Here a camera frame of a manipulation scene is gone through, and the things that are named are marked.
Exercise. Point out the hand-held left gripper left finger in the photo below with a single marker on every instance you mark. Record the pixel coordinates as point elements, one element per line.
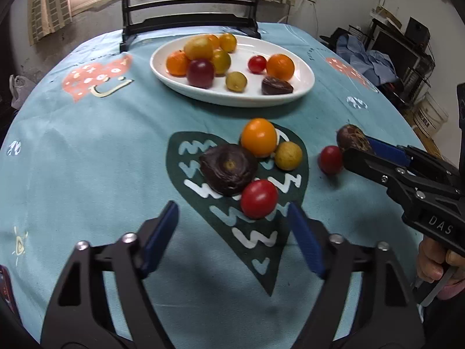
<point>160,240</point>

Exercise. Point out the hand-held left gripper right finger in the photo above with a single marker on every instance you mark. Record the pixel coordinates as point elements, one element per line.
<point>307,241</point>

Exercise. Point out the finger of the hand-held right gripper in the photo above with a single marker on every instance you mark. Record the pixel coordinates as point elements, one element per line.
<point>388,151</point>
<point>367,163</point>

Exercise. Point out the red cherry tomato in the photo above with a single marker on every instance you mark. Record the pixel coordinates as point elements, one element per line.
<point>330,160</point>
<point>259,199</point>
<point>257,64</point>

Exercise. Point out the yellow cherry tomato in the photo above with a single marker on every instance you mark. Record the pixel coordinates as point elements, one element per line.
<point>198,47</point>
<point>288,155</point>

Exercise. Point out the large orange mandarin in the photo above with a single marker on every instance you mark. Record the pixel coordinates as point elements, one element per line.
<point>280,67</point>

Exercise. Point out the white oval plate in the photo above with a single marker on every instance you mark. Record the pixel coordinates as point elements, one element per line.
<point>239,98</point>

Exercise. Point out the small yellow-green tomato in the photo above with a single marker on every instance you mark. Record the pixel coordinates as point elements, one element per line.
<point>236,81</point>

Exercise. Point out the yellow-orange cherry tomato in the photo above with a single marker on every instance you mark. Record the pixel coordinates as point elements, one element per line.
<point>228,42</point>

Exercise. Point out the person's right hand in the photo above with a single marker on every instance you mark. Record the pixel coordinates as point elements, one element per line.
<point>428,261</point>

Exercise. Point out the white bucket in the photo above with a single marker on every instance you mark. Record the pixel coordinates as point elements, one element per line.
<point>432,114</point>

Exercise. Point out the blue clothes pile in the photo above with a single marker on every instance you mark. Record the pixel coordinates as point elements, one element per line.
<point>363,58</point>

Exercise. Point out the light blue printed tablecloth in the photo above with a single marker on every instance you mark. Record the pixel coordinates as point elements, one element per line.
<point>109,152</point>

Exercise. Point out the black monitor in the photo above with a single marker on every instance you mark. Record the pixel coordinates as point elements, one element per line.
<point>396,49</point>

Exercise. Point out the black speaker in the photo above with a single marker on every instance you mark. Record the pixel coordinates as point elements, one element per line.
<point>417,31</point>

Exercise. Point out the dark red wallet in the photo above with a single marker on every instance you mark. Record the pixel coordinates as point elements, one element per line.
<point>7,287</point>

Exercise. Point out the white plastic bag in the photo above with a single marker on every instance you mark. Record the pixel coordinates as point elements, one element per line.
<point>16,89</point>

